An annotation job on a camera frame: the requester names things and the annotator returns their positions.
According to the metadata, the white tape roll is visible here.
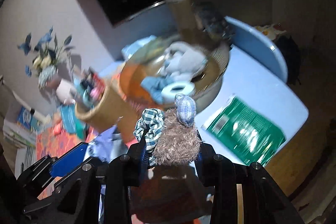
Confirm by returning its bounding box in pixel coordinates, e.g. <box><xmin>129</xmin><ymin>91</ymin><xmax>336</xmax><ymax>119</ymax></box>
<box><xmin>161</xmin><ymin>81</ymin><xmax>195</xmax><ymax>104</ymax></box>

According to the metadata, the blue book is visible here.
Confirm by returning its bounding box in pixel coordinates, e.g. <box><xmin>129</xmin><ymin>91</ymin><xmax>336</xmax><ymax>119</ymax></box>
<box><xmin>17</xmin><ymin>106</ymin><xmax>43</xmax><ymax>133</ymax></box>

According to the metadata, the teal towel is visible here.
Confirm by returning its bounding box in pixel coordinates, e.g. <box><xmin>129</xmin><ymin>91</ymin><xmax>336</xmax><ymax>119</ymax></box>
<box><xmin>59</xmin><ymin>104</ymin><xmax>88</xmax><ymax>140</ymax></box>

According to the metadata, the blue microfiber cloth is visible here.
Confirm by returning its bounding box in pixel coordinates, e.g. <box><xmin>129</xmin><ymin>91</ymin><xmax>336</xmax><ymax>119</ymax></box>
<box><xmin>141</xmin><ymin>76</ymin><xmax>174</xmax><ymax>105</ymax></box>

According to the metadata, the green foil packet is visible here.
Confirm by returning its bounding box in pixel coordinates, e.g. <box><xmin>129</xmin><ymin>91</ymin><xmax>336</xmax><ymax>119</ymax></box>
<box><xmin>202</xmin><ymin>96</ymin><xmax>286</xmax><ymax>166</ymax></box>

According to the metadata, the black smartphone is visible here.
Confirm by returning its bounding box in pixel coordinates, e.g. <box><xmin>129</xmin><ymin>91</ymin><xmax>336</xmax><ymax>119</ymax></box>
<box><xmin>194</xmin><ymin>2</ymin><xmax>235</xmax><ymax>43</ymax></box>

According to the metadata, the plate of orange slices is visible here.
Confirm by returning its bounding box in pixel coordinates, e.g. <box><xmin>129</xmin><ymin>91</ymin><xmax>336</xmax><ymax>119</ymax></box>
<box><xmin>254</xmin><ymin>23</ymin><xmax>287</xmax><ymax>41</ymax></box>

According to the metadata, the floral orange table mat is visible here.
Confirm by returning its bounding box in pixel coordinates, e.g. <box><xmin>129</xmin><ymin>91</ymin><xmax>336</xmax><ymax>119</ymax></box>
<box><xmin>35</xmin><ymin>74</ymin><xmax>132</xmax><ymax>201</ymax></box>

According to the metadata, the blue white patterned packet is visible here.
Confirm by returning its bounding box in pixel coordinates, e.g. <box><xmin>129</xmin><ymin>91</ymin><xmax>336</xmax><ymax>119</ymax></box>
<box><xmin>85</xmin><ymin>125</ymin><xmax>128</xmax><ymax>163</ymax></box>

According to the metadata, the amber ribbed glass bowl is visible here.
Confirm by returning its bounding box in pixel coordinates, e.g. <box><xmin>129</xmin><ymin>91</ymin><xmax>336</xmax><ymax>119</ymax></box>
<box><xmin>120</xmin><ymin>34</ymin><xmax>230</xmax><ymax>112</ymax></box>

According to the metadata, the brown thermos bottle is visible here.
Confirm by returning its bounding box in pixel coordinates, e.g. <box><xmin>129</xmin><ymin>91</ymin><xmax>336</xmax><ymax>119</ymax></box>
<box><xmin>165</xmin><ymin>0</ymin><xmax>199</xmax><ymax>44</ymax></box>

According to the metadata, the white ribbed vase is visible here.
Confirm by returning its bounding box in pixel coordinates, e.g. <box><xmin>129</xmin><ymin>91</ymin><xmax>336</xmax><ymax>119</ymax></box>
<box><xmin>56</xmin><ymin>79</ymin><xmax>76</xmax><ymax>105</ymax></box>

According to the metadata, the white plush rabbit toy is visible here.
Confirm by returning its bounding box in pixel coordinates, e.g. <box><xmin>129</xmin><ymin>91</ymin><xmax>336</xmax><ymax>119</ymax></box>
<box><xmin>159</xmin><ymin>42</ymin><xmax>208</xmax><ymax>82</ymax></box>

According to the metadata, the blue plaid bow hairclip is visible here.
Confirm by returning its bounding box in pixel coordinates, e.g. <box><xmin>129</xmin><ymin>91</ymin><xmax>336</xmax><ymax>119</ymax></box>
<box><xmin>174</xmin><ymin>93</ymin><xmax>197</xmax><ymax>127</ymax></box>

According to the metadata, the fuzzy brown hair scrunchie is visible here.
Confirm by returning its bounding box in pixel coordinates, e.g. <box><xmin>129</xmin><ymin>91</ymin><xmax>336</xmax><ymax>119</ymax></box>
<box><xmin>153</xmin><ymin>109</ymin><xmax>201</xmax><ymax>166</ymax></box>

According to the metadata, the brown pen holder pot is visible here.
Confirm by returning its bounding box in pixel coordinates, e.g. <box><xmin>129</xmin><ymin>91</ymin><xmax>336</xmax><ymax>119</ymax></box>
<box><xmin>75</xmin><ymin>78</ymin><xmax>150</xmax><ymax>143</ymax></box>

